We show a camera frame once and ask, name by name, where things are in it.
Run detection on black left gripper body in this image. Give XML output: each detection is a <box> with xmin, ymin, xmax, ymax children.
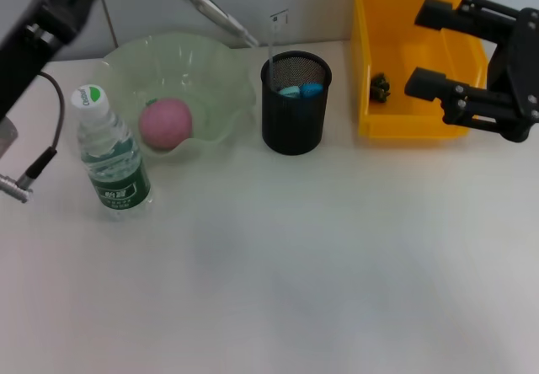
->
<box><xmin>0</xmin><ymin>0</ymin><xmax>120</xmax><ymax>119</ymax></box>

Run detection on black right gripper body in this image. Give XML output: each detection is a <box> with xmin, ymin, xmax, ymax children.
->
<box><xmin>487</xmin><ymin>7</ymin><xmax>539</xmax><ymax>143</ymax></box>

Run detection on green plastic wrapper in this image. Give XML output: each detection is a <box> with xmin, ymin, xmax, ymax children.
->
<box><xmin>370</xmin><ymin>72</ymin><xmax>392</xmax><ymax>104</ymax></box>

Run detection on blue scissors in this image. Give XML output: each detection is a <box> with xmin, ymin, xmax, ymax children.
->
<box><xmin>277</xmin><ymin>81</ymin><xmax>324</xmax><ymax>102</ymax></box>

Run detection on pink peach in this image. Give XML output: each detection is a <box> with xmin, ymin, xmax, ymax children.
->
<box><xmin>137</xmin><ymin>98</ymin><xmax>195</xmax><ymax>152</ymax></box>

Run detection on clear plastic water bottle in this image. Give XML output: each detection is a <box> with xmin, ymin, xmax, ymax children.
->
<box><xmin>69</xmin><ymin>83</ymin><xmax>155</xmax><ymax>222</ymax></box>

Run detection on transparent plastic ruler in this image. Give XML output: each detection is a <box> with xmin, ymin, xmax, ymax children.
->
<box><xmin>266</xmin><ymin>8</ymin><xmax>291</xmax><ymax>94</ymax></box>

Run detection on white silver ballpoint pen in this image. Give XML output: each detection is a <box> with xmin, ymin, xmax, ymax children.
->
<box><xmin>149</xmin><ymin>0</ymin><xmax>260</xmax><ymax>47</ymax></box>

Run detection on black mesh pen holder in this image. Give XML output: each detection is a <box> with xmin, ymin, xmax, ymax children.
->
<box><xmin>259</xmin><ymin>51</ymin><xmax>334</xmax><ymax>157</ymax></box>

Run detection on green glass fruit bowl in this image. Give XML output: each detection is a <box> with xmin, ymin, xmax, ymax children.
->
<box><xmin>62</xmin><ymin>31</ymin><xmax>260</xmax><ymax>167</ymax></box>

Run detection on yellow plastic bin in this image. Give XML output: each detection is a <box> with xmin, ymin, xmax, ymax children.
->
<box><xmin>351</xmin><ymin>0</ymin><xmax>489</xmax><ymax>142</ymax></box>

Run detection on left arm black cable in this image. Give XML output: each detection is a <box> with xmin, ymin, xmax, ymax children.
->
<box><xmin>0</xmin><ymin>70</ymin><xmax>67</xmax><ymax>205</ymax></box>

